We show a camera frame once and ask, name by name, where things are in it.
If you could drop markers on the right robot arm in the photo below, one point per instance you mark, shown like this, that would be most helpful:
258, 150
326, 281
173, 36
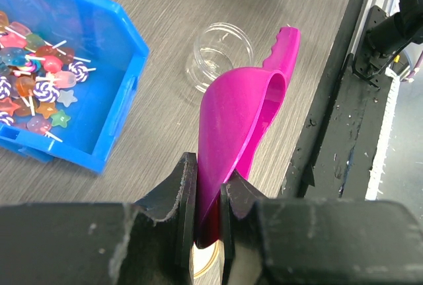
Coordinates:
384, 37

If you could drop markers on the clear plastic jar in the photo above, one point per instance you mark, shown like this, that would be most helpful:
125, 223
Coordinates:
217, 48

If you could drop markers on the white cable duct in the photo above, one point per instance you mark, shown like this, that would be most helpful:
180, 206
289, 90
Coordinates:
383, 142

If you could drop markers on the pile of lollipop candies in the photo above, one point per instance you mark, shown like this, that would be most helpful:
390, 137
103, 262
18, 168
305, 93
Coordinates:
37, 79

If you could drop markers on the blue plastic bin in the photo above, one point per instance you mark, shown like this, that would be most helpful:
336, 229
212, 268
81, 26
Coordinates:
100, 31

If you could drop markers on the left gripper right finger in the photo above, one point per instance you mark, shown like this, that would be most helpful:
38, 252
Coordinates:
315, 241

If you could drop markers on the cream jar lid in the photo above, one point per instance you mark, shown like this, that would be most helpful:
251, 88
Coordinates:
204, 259

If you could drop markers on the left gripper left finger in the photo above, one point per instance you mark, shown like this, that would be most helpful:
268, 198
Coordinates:
146, 242

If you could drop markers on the purple plastic scoop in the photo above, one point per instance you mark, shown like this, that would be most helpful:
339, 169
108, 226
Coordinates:
236, 111

